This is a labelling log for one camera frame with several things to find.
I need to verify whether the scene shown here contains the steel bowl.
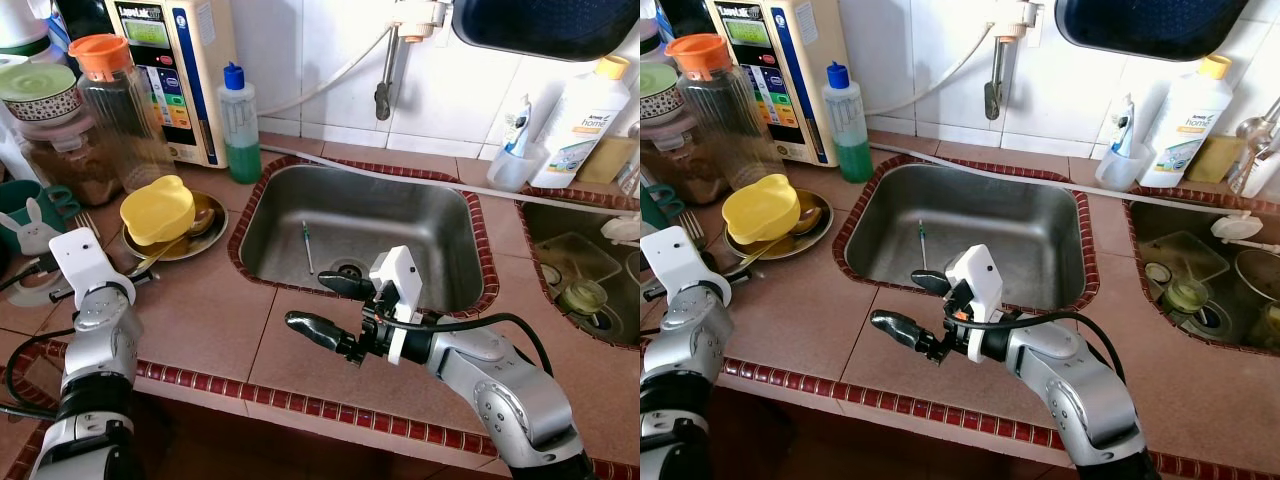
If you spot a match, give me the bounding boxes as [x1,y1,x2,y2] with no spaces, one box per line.
[1235,248,1280,301]

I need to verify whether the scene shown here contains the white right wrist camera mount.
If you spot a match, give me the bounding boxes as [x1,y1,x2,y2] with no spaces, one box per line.
[370,245,425,366]
[945,243,1004,364]

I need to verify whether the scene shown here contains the green dish soap bottle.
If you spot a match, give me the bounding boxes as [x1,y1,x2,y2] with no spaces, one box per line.
[220,62,263,185]
[822,62,867,184]

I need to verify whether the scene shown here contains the green glass cup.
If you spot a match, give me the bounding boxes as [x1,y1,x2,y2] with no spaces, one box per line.
[1165,278,1211,316]
[560,278,609,316]

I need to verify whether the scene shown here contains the teal mug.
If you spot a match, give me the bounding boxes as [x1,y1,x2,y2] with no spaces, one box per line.
[0,178,86,256]
[640,180,691,231]

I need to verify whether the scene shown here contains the yellow plastic bowl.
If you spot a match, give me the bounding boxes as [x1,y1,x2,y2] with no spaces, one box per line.
[120,175,197,247]
[722,173,801,246]

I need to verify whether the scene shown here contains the round steel plate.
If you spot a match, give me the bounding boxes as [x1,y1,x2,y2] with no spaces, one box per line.
[722,190,834,263]
[122,190,229,263]

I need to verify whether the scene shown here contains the shiny steel utensils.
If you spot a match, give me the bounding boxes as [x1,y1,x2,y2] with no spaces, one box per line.
[1228,95,1280,196]
[618,120,641,196]

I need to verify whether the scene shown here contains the white detergent bottle yellow cap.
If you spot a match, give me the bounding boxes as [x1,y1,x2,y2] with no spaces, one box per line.
[1138,55,1234,189]
[530,55,631,189]

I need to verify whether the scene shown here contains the beige water ionizer appliance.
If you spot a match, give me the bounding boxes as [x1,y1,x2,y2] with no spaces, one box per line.
[105,0,239,169]
[705,0,841,166]

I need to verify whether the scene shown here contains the clear jug orange lid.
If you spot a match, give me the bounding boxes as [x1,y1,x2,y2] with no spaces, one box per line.
[665,33,776,191]
[68,35,176,193]

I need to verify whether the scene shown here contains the steel sink with dishes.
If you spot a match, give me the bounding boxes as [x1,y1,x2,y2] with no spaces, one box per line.
[1125,185,1280,356]
[515,185,641,351]

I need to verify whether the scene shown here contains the patterned bowl green lid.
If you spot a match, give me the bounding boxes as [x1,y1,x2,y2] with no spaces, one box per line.
[0,62,86,123]
[640,62,686,121]

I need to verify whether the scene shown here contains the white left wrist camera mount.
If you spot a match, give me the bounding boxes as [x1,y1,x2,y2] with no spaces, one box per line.
[640,225,733,306]
[48,227,137,306]

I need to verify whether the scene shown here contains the white water hose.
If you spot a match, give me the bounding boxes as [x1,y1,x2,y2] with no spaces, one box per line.
[258,25,401,119]
[862,22,1006,116]

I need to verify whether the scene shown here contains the white faucet adapter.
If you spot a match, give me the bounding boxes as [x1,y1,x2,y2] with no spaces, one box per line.
[995,0,1049,43]
[392,0,449,43]

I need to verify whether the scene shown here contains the stainless steel sink basin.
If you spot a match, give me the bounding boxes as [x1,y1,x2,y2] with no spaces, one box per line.
[228,158,501,319]
[832,155,1101,313]

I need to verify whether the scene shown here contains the white ring coaster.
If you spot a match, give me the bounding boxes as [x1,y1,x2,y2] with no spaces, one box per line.
[0,265,66,309]

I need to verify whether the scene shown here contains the white kettle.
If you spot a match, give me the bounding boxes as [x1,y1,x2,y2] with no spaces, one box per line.
[0,0,56,56]

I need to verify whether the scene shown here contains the dark blue plastic tray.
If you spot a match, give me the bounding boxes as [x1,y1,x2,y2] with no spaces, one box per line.
[452,0,641,63]
[1055,0,1256,63]

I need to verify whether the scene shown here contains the grey metal faucet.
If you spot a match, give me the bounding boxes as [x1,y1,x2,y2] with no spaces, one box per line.
[983,35,1011,121]
[374,25,403,121]

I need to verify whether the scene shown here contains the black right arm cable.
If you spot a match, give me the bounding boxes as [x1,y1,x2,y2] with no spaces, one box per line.
[375,305,556,379]
[950,305,1126,386]

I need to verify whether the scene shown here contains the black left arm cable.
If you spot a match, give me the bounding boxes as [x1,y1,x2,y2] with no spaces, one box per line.
[0,255,66,421]

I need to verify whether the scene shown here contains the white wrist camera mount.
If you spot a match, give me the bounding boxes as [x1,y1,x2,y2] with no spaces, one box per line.
[945,243,1004,364]
[370,245,425,366]
[640,225,733,306]
[48,227,137,306]

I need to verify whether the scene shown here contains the yellow sponge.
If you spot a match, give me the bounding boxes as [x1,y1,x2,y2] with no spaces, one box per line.
[1185,135,1246,184]
[575,135,636,186]

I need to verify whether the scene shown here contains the small white blue tube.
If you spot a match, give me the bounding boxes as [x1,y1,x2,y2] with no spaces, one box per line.
[1110,93,1139,159]
[503,95,533,159]

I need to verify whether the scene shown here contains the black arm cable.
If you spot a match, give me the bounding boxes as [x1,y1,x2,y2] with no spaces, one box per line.
[950,305,1126,386]
[375,305,556,379]
[0,255,66,421]

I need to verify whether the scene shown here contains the clear glass food container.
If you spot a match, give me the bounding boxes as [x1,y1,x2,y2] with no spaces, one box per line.
[535,232,611,286]
[1140,232,1221,286]

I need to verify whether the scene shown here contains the steel spoon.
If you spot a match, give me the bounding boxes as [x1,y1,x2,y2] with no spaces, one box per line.
[730,203,823,276]
[128,205,217,278]

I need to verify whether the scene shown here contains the clear plastic cup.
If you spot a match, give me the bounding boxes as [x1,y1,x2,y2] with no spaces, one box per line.
[487,140,549,193]
[1095,140,1151,191]

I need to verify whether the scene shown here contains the glass jar brown contents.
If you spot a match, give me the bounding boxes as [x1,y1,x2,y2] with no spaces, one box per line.
[640,105,716,206]
[18,105,126,208]

